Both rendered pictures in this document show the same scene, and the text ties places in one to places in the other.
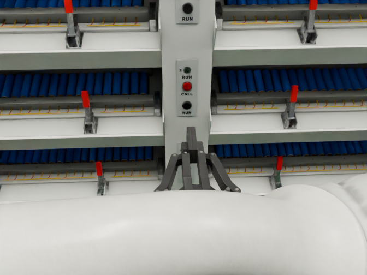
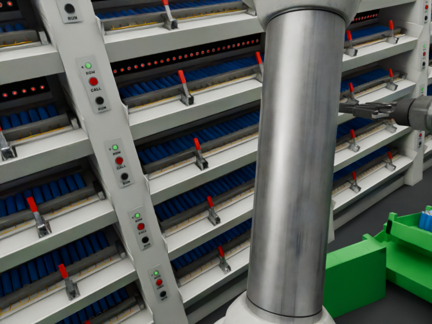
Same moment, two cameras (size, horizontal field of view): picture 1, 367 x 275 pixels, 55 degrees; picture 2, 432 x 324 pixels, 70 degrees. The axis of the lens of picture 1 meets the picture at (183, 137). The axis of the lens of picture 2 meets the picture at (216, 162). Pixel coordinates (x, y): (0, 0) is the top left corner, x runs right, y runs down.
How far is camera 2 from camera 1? 0.82 m
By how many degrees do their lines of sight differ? 27
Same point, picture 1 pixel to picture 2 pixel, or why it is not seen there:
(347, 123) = (373, 97)
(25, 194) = (234, 211)
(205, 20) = not seen: hidden behind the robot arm
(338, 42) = (362, 53)
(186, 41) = not seen: hidden behind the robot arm
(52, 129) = (251, 146)
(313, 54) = (357, 61)
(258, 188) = (348, 153)
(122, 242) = not seen: outside the picture
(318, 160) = (362, 130)
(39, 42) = (245, 85)
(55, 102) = (243, 132)
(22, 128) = (234, 152)
